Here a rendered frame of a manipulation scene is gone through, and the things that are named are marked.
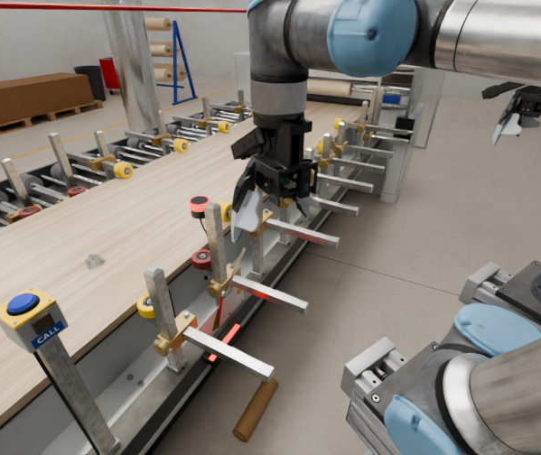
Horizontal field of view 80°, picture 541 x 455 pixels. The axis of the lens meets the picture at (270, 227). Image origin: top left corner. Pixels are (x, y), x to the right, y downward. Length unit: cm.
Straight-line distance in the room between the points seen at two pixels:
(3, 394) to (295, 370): 134
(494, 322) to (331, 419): 136
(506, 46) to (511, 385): 32
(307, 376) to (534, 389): 161
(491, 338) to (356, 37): 41
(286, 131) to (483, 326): 38
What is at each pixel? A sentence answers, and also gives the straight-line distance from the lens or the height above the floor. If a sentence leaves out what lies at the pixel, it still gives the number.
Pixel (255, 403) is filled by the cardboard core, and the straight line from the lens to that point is 175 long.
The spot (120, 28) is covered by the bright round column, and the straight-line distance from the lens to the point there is 483.
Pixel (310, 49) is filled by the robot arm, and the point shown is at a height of 160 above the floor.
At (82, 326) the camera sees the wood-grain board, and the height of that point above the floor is 90.
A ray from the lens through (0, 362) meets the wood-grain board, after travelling 111.
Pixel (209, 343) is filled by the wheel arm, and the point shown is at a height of 85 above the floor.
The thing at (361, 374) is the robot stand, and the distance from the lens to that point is 78.
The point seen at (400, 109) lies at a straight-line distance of 327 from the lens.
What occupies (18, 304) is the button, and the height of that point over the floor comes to 123.
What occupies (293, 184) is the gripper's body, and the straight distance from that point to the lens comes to 47.
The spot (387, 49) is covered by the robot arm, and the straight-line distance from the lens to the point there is 35.
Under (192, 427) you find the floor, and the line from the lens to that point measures 183.
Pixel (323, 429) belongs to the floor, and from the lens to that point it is 181.
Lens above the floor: 163
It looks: 33 degrees down
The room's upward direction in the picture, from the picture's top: straight up
